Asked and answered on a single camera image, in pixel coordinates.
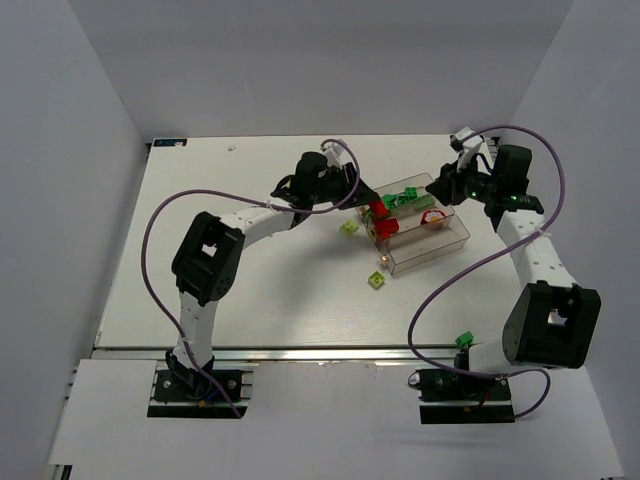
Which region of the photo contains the green 2x2 lego brick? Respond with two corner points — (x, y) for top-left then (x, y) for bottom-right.
(404, 187), (418, 200)

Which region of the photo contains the lime 2x2 lego brick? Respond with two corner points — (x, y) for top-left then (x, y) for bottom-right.
(339, 220), (359, 236)

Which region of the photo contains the green and red lego stack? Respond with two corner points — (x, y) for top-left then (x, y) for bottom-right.
(374, 217), (399, 239)

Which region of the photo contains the lime lego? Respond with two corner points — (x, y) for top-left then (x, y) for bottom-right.
(367, 271), (385, 289)

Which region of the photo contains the small red lego brick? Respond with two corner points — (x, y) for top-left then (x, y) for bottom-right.
(368, 200), (390, 221)

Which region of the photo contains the green curved lego brick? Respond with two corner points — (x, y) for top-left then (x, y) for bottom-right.
(381, 194), (408, 210)

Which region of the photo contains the green 2x4 lego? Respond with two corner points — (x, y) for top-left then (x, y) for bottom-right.
(411, 194), (435, 211)

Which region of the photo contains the red lego piece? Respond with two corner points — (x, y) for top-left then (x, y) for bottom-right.
(421, 209), (447, 225)

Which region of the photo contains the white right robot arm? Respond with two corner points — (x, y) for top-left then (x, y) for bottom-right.
(426, 145), (601, 374)

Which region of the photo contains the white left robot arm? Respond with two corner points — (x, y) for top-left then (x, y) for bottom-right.
(166, 152), (380, 371)

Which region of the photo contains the clear three-compartment container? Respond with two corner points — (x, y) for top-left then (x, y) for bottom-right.
(356, 173), (470, 276)

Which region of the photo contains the green lego at table edge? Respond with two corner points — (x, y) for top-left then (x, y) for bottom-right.
(455, 331), (474, 348)

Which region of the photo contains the blue label sticker left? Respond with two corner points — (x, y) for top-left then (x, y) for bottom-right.
(152, 138), (187, 148)

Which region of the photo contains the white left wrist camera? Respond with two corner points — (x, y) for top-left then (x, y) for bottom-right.
(321, 139), (345, 168)

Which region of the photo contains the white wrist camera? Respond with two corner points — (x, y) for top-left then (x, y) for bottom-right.
(449, 127), (484, 171)
(321, 139), (345, 168)

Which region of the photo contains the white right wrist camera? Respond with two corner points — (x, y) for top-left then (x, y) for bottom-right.
(449, 127), (484, 171)

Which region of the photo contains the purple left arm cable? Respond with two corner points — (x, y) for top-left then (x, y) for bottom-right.
(140, 138), (362, 419)

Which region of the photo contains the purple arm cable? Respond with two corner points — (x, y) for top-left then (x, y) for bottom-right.
(407, 124), (567, 419)
(140, 138), (362, 419)

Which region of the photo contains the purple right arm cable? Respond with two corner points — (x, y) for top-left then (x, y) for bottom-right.
(407, 124), (567, 419)

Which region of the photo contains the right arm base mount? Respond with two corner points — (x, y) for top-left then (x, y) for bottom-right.
(407, 369), (515, 425)

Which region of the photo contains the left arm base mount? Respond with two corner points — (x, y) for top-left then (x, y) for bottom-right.
(147, 367), (253, 420)

